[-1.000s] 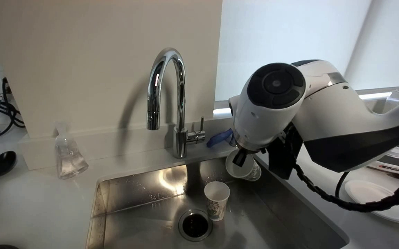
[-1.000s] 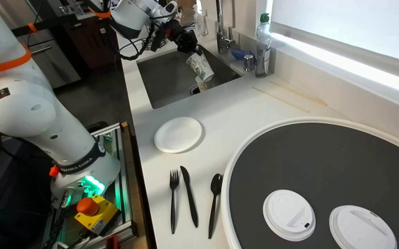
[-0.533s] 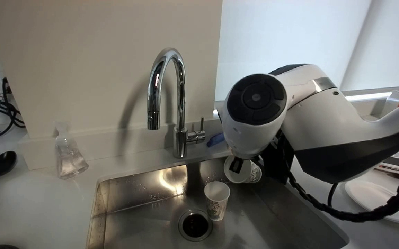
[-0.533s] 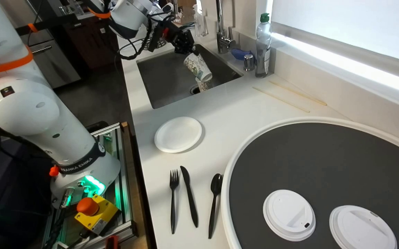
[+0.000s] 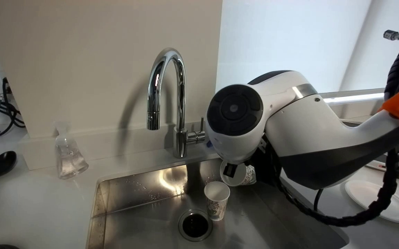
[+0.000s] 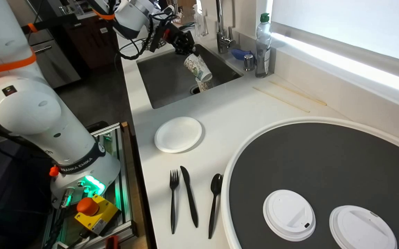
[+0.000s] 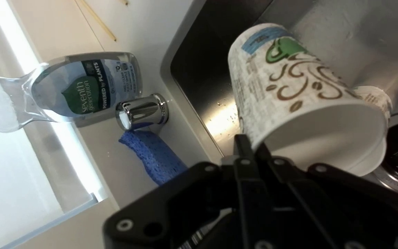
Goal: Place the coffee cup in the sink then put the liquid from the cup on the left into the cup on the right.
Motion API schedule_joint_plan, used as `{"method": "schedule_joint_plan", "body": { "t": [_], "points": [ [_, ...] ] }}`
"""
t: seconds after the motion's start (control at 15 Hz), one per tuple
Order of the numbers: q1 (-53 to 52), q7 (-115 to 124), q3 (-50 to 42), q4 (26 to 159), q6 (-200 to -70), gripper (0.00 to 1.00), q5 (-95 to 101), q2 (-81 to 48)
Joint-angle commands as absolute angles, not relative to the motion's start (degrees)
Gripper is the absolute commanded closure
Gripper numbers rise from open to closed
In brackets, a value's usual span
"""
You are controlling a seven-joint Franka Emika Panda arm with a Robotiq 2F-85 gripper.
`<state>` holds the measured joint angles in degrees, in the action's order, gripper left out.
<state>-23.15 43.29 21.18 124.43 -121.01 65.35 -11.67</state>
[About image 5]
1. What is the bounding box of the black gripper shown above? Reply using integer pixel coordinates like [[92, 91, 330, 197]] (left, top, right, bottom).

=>
[[224, 146, 280, 186]]

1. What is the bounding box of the stainless steel sink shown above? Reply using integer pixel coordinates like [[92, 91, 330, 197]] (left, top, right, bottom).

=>
[[86, 154, 351, 249]]

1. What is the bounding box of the black sink drain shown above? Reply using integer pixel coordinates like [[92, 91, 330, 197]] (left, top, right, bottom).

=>
[[178, 208, 214, 243]]

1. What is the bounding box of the chrome sink faucet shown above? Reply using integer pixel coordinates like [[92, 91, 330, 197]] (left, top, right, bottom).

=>
[[145, 48, 210, 161]]

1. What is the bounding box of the white window blind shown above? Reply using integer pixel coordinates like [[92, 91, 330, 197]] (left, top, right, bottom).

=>
[[215, 0, 399, 103]]

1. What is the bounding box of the clear plastic bag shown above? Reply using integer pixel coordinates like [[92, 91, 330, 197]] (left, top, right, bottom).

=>
[[53, 124, 91, 182]]

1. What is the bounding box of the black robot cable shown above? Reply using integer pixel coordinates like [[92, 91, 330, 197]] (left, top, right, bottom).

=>
[[273, 30, 399, 228]]

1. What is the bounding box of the black wall cable bundle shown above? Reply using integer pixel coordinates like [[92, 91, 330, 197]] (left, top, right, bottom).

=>
[[0, 77, 27, 131]]

